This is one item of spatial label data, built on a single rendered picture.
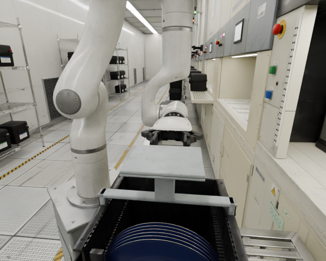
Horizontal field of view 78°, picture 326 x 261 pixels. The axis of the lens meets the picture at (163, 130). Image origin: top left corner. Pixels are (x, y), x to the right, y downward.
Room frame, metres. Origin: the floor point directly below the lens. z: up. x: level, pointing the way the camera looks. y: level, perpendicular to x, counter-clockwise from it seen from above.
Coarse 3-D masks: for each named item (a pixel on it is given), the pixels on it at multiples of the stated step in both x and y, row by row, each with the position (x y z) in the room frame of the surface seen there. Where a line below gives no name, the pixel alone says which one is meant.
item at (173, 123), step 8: (176, 112) 0.57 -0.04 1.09; (160, 120) 0.53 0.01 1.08; (168, 120) 0.53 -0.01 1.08; (176, 120) 0.53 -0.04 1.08; (184, 120) 0.53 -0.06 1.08; (152, 128) 0.48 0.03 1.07; (160, 128) 0.47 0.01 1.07; (168, 128) 0.47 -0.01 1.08; (176, 128) 0.47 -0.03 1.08; (184, 128) 0.47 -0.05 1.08; (168, 136) 0.47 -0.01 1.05; (176, 136) 0.47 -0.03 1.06; (160, 144) 0.47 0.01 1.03; (168, 144) 0.47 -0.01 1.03; (176, 144) 0.47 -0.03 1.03
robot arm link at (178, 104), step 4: (168, 104) 0.72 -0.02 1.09; (172, 104) 0.67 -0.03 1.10; (176, 104) 0.66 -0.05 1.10; (180, 104) 0.67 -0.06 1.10; (184, 104) 0.72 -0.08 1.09; (160, 108) 0.65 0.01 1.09; (164, 108) 0.64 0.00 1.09; (168, 108) 0.62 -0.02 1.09; (180, 108) 0.61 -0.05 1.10; (184, 108) 0.65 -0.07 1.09; (160, 112) 0.63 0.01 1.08; (160, 116) 0.63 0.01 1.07
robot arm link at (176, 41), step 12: (168, 36) 0.63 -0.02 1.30; (180, 36) 0.62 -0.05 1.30; (168, 48) 0.63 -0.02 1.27; (180, 48) 0.62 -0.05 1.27; (168, 60) 0.63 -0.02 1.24; (180, 60) 0.62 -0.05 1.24; (168, 72) 0.62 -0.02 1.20; (180, 72) 0.62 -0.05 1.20; (156, 84) 0.63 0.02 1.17; (144, 96) 0.63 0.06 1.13; (144, 108) 0.63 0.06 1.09; (156, 108) 0.65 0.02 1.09; (144, 120) 0.64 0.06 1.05; (156, 120) 0.63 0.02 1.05
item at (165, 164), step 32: (128, 160) 0.28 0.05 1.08; (160, 160) 0.28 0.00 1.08; (192, 160) 0.28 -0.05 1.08; (128, 192) 0.31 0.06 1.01; (160, 192) 0.28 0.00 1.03; (192, 192) 0.39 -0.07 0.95; (224, 192) 0.34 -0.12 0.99; (96, 224) 0.26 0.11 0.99; (128, 224) 0.38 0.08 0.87; (192, 224) 0.39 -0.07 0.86; (224, 224) 0.27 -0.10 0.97; (96, 256) 0.21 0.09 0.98; (224, 256) 0.25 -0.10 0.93
